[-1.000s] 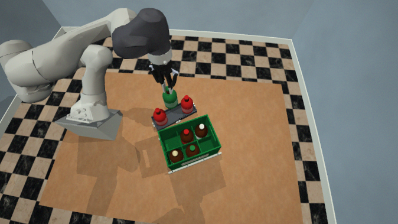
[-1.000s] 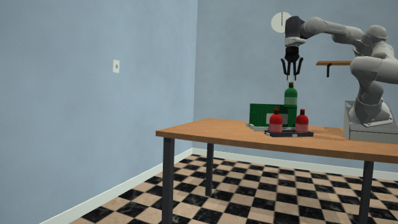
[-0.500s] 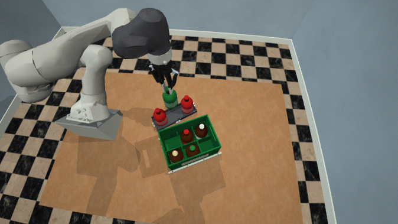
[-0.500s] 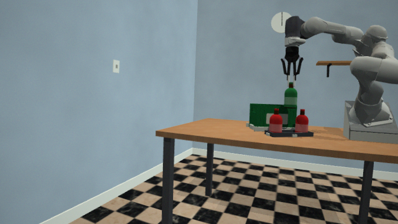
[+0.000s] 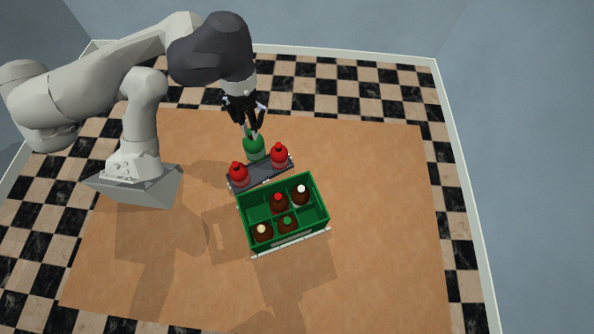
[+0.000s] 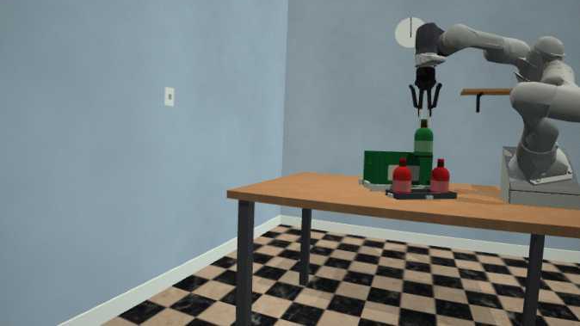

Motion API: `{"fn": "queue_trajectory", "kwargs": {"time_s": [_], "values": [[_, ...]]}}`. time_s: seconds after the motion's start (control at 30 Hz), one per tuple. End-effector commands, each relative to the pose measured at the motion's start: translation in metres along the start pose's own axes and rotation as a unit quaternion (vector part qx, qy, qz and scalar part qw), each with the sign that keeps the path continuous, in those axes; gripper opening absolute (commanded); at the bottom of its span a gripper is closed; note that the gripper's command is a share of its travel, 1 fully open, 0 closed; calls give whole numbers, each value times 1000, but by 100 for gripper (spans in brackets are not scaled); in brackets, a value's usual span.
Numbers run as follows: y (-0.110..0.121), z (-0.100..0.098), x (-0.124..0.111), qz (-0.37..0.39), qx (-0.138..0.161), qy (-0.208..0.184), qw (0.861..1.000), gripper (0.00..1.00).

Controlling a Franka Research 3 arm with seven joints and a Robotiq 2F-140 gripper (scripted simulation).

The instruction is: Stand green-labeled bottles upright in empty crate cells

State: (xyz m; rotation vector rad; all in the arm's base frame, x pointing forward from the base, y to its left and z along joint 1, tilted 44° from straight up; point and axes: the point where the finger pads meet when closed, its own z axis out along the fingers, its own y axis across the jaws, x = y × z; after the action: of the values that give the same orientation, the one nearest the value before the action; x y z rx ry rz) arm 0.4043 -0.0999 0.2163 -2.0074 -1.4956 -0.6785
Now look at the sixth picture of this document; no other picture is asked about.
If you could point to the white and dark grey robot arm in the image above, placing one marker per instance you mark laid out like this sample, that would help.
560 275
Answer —
538 160

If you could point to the red bottle with pink label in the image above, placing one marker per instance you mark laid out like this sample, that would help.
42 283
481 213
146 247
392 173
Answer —
439 181
401 180

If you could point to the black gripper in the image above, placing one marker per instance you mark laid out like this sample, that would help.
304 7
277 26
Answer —
425 80

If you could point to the green bottle with light green label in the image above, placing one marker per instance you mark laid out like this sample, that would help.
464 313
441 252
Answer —
423 143

